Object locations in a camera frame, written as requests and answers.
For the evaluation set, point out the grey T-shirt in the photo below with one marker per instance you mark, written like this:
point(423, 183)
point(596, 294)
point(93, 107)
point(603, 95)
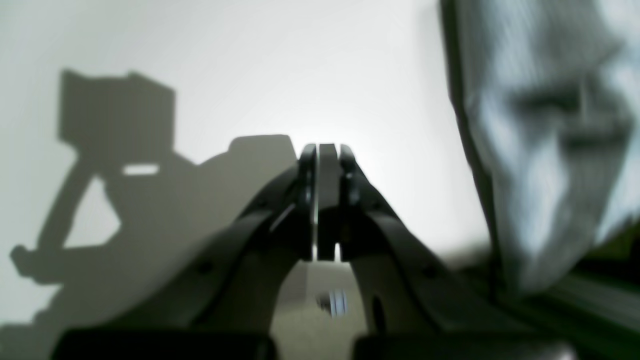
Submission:
point(548, 92)

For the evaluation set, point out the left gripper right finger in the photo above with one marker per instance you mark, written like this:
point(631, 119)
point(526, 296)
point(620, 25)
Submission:
point(415, 307)

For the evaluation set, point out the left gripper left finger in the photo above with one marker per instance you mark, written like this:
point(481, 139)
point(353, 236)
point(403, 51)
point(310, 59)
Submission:
point(220, 307)

